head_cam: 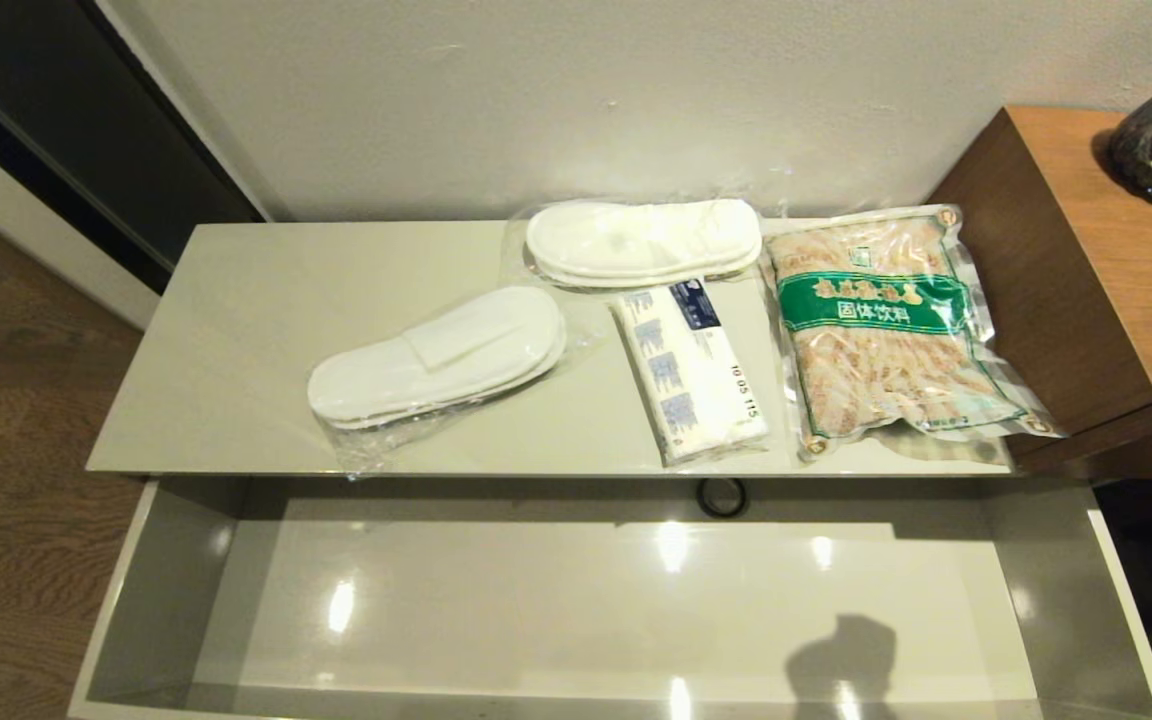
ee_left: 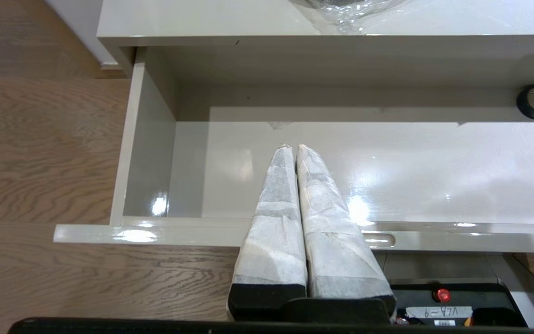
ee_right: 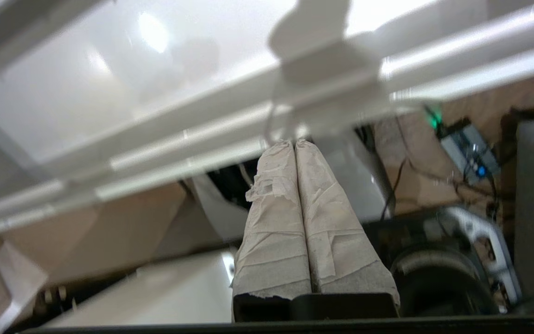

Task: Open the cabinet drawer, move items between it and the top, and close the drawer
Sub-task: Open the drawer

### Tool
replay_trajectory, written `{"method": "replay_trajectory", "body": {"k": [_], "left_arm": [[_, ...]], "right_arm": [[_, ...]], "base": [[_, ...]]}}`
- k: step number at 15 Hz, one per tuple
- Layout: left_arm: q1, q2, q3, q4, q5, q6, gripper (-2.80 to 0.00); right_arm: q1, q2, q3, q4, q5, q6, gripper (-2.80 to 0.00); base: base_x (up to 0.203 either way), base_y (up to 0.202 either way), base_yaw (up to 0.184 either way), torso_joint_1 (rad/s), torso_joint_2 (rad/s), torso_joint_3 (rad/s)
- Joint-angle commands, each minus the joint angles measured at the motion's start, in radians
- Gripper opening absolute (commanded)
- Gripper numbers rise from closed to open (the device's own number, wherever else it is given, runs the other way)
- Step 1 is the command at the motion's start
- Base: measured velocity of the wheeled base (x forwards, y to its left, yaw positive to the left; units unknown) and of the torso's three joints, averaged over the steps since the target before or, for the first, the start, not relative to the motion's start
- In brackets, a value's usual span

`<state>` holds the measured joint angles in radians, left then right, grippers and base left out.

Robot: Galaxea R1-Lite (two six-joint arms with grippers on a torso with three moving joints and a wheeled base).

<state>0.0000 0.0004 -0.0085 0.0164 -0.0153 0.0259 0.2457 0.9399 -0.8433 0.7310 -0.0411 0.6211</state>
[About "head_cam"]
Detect white pack with blue print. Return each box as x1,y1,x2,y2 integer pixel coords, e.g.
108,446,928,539
611,280,772,468

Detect grey cabinet drawer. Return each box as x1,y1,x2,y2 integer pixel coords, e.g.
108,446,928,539
66,475,1152,720

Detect cereal bag with green label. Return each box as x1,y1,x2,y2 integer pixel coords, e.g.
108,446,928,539
761,205,1067,463

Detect bagged white slippers sole up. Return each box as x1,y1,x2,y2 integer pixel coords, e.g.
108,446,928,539
501,196,789,295

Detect glossy grey cabinet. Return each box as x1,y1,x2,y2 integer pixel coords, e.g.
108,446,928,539
86,218,1015,479

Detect brown wooden side cabinet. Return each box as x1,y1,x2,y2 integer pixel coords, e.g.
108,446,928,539
926,105,1152,481

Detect dark door panel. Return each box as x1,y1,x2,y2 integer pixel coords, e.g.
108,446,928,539
0,0,267,293

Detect bagged white slippers with strap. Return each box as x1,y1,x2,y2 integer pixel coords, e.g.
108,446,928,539
306,285,599,477

